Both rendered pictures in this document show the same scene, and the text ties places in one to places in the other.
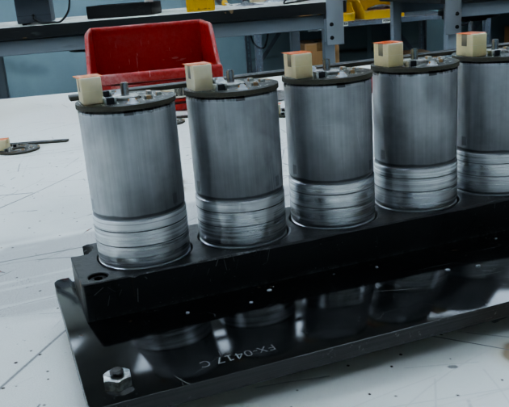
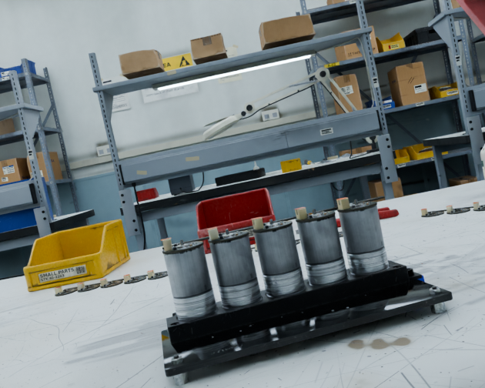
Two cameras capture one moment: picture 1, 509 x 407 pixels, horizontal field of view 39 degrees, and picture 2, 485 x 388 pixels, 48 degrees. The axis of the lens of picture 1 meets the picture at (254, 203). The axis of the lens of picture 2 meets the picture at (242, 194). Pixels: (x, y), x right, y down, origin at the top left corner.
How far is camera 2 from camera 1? 0.15 m
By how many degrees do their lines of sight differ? 17
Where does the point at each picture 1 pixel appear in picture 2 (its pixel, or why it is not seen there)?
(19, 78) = (175, 230)
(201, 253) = (220, 311)
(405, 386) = (299, 359)
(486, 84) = (350, 222)
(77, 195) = not seen: hidden behind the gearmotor
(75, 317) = (166, 342)
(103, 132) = (172, 262)
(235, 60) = (325, 200)
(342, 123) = (278, 247)
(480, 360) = (336, 347)
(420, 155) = (320, 258)
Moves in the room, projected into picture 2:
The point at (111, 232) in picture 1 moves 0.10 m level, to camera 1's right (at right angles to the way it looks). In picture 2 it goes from (179, 304) to (351, 275)
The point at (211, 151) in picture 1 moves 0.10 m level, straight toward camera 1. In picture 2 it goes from (219, 265) to (185, 317)
